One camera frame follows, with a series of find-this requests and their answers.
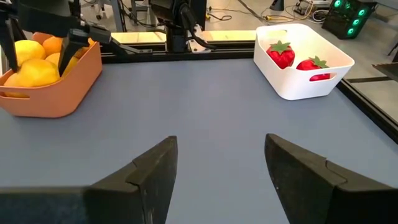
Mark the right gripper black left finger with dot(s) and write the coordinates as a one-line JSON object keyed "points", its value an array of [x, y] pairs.
{"points": [[109, 208]]}

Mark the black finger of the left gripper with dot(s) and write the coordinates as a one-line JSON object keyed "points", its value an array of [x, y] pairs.
{"points": [[70, 43], [7, 37]]}

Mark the orange plastic basket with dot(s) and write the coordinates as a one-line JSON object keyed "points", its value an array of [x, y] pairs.
{"points": [[62, 96]]}

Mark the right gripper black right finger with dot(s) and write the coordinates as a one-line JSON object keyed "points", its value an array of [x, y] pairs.
{"points": [[326, 205]]}

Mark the large orange-yellow toy lemon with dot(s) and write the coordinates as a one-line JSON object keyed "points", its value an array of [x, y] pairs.
{"points": [[53, 45]]}

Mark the black stand pole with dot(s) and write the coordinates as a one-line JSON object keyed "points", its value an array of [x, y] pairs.
{"points": [[277, 4]]}

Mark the black computer green fans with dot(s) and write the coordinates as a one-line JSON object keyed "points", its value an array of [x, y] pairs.
{"points": [[342, 21]]}

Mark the white plastic basket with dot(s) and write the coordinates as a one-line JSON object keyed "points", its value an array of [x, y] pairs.
{"points": [[295, 87]]}

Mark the small red strawberry toy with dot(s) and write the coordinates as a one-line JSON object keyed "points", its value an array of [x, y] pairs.
{"points": [[281, 56]]}

